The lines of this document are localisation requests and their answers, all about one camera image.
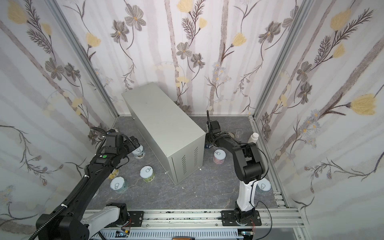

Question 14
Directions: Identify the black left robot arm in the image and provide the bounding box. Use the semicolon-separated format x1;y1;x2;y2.
30;130;140;240

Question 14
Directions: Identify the pink label can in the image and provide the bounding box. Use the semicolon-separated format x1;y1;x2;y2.
213;149;227;165

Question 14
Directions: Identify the teal label flat can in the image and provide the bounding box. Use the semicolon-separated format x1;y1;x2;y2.
110;177;128;194

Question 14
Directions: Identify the yellow label flat can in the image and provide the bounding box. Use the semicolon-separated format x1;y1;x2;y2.
108;169;119;180

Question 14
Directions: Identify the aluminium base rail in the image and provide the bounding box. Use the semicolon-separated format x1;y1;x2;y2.
65;209;310;240

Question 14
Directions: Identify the white brown label flat can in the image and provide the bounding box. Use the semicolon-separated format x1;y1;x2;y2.
132;145;146;159

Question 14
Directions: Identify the green label flat can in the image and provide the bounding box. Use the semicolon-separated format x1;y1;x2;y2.
140;166;155;183

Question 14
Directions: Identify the grey metal cabinet counter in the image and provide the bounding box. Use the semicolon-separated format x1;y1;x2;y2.
122;83;206;185

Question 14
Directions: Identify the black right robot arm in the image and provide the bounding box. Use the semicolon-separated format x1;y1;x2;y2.
205;111;268;226

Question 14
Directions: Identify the white plastic bottle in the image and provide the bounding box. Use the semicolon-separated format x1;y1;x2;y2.
248;133;260;144

